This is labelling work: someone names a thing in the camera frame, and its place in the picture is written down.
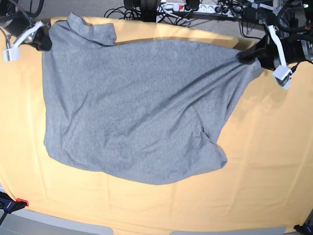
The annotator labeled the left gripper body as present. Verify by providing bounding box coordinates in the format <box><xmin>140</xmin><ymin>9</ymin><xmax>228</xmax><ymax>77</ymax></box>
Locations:
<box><xmin>261</xmin><ymin>24</ymin><xmax>306</xmax><ymax>71</ymax></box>

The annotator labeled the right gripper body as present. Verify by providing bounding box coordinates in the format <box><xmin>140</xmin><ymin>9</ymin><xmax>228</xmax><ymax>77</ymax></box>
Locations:
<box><xmin>10</xmin><ymin>21</ymin><xmax>44</xmax><ymax>48</ymax></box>

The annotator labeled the grey t-shirt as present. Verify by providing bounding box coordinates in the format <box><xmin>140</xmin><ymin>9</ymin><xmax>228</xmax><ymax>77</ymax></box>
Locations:
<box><xmin>42</xmin><ymin>14</ymin><xmax>263</xmax><ymax>185</ymax></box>

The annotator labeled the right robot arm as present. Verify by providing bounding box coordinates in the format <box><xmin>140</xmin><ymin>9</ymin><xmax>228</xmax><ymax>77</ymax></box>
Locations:
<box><xmin>0</xmin><ymin>0</ymin><xmax>52</xmax><ymax>51</ymax></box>

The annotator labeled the black power adapter brick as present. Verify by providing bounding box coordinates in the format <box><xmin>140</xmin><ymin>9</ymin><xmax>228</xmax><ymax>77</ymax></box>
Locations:
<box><xmin>242</xmin><ymin>7</ymin><xmax>276</xmax><ymax>24</ymax></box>

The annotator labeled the white power strip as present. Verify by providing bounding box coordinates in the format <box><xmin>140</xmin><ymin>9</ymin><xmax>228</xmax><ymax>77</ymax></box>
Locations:
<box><xmin>157</xmin><ymin>1</ymin><xmax>240</xmax><ymax>18</ymax></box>

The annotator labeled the yellow table cloth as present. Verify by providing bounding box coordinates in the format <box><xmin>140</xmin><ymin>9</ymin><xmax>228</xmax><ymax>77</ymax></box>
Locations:
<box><xmin>0</xmin><ymin>17</ymin><xmax>313</xmax><ymax>235</ymax></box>

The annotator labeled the blue clamp with red tip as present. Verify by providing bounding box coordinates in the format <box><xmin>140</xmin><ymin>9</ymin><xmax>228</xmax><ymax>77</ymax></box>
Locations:
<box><xmin>0</xmin><ymin>192</ymin><xmax>29</xmax><ymax>224</ymax></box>

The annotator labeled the blue clamp right corner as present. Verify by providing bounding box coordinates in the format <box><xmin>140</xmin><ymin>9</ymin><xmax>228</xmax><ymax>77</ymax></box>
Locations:
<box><xmin>294</xmin><ymin>224</ymin><xmax>313</xmax><ymax>235</ymax></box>

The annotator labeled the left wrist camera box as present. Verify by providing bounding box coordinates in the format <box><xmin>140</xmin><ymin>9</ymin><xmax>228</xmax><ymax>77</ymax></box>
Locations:
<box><xmin>272</xmin><ymin>65</ymin><xmax>293</xmax><ymax>90</ymax></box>

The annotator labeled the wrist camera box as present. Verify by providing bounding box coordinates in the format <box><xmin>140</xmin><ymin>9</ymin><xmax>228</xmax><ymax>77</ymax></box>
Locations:
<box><xmin>3</xmin><ymin>47</ymin><xmax>20</xmax><ymax>63</ymax></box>
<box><xmin>272</xmin><ymin>65</ymin><xmax>293</xmax><ymax>90</ymax></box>

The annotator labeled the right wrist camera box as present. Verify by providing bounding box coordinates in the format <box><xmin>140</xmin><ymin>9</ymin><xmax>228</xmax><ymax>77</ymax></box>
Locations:
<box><xmin>3</xmin><ymin>47</ymin><xmax>20</xmax><ymax>63</ymax></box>

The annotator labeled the tangle of black cables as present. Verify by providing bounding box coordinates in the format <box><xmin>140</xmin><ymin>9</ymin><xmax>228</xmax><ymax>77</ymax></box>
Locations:
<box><xmin>104</xmin><ymin>6</ymin><xmax>142</xmax><ymax>20</ymax></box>

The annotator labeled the black robot base post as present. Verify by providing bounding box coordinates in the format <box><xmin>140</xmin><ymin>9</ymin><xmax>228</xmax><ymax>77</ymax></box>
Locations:
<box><xmin>139</xmin><ymin>0</ymin><xmax>160</xmax><ymax>23</ymax></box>

